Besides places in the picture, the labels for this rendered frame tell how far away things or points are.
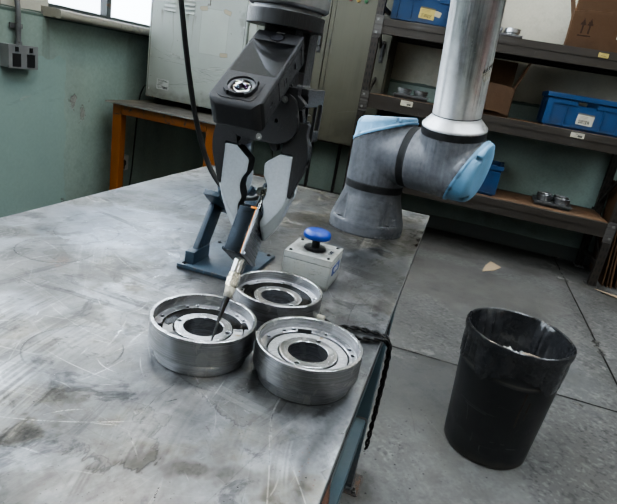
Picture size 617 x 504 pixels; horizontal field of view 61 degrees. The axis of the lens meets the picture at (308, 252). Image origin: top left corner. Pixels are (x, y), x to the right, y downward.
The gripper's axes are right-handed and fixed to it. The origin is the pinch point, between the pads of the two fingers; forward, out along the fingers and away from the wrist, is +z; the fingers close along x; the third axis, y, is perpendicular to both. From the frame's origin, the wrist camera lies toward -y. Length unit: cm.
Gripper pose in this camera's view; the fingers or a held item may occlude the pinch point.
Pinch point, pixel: (249, 226)
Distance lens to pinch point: 53.1
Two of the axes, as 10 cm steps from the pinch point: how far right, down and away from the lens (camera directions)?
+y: 2.8, -2.7, 9.2
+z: -1.6, 9.3, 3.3
